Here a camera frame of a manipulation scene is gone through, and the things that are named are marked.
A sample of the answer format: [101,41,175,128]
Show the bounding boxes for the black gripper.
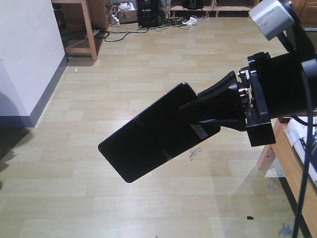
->
[179,52,312,146]

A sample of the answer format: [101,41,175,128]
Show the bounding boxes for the black smartphone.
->
[98,82,220,183]

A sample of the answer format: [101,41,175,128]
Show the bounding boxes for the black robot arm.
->
[180,24,317,146]

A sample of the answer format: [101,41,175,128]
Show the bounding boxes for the white power strip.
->
[182,15,198,26]

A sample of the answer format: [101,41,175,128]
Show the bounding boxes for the black computer tower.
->
[137,0,160,28]

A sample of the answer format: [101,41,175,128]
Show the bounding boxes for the wooden shelf unit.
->
[52,0,112,61]

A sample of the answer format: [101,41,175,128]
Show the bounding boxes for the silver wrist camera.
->
[249,0,294,41]

